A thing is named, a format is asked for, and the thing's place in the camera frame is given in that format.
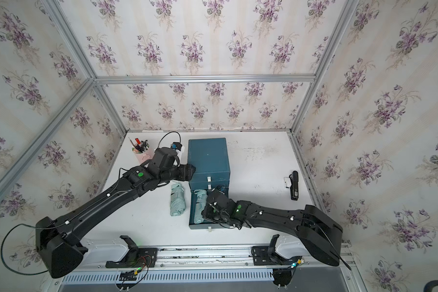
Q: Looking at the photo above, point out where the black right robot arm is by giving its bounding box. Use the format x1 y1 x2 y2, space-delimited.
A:
201 189 343 266

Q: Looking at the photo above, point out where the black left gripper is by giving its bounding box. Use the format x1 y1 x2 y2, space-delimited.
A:
157 162 198 186

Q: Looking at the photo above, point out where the teal drawer cabinet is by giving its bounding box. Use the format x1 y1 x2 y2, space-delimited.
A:
187 137 231 230

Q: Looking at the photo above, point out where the aluminium front rail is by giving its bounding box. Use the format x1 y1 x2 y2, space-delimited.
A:
58 245 351 273

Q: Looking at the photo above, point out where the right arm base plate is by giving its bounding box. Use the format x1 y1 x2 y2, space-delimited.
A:
251 234 302 268

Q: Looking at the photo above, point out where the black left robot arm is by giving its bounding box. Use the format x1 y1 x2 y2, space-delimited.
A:
33 147 196 279

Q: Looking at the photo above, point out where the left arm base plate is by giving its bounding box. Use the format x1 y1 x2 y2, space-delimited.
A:
105 236 159 268

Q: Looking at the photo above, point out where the black stapler device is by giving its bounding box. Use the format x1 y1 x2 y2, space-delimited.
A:
284 170 299 201

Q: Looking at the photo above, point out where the pink pen holder cup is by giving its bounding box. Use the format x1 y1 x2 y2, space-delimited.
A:
129 138 152 164

